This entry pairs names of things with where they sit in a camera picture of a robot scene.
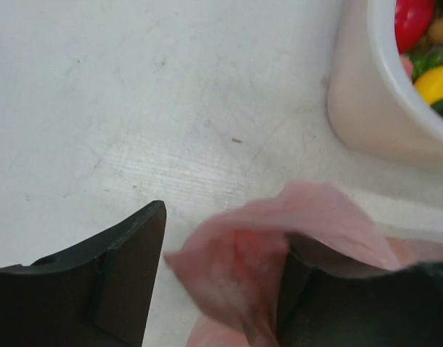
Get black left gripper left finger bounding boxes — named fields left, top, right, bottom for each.
left=0, top=200, right=166, bottom=346

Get pink plastic bag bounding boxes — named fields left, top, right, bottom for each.
left=163, top=179, right=443, bottom=347

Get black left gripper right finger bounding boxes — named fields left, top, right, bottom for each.
left=277, top=236, right=443, bottom=346

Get yellow bell pepper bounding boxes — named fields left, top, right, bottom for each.
left=414, top=65, right=443, bottom=118

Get red apple left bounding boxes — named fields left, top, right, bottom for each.
left=395, top=0, right=435, bottom=54

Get white plastic fruit basket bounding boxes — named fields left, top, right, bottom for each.
left=327, top=1, right=443, bottom=171

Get peach fruit in basket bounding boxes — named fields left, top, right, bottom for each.
left=400, top=55, right=413, bottom=79

